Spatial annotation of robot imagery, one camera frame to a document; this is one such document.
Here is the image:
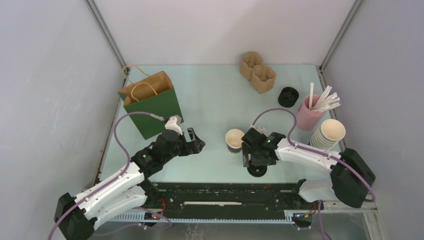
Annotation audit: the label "black paper coffee cup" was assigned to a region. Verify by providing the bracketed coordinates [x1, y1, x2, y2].
[225, 129, 245, 154]

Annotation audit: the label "bundle of white straws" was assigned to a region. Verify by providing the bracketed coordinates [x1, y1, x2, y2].
[311, 86, 342, 113]

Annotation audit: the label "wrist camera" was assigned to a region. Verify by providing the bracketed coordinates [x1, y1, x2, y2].
[164, 115, 183, 136]
[250, 124, 267, 135]

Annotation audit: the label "stack of paper cups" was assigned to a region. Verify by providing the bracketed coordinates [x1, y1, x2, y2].
[309, 119, 346, 150]

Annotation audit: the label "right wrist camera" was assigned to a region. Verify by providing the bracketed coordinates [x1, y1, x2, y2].
[250, 124, 267, 135]

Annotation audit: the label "single white straw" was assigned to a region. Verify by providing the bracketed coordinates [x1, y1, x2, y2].
[308, 82, 315, 110]

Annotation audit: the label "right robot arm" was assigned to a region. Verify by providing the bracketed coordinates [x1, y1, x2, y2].
[241, 127, 376, 209]

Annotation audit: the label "pink straw holder cup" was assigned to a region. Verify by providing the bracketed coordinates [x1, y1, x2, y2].
[295, 95, 327, 131]

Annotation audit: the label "green paper bag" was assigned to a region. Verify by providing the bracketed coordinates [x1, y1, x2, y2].
[118, 64, 184, 122]

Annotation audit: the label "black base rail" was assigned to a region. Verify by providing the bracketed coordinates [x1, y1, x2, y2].
[109, 181, 324, 223]

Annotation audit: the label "stack of black lids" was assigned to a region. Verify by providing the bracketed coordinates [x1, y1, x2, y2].
[277, 86, 299, 108]

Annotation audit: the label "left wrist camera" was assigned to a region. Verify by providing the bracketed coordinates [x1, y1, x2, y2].
[164, 115, 183, 136]

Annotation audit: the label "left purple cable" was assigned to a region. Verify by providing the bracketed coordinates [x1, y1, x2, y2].
[47, 111, 166, 240]

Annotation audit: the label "stacked brown cup carriers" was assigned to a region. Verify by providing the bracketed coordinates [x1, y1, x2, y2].
[239, 51, 277, 94]

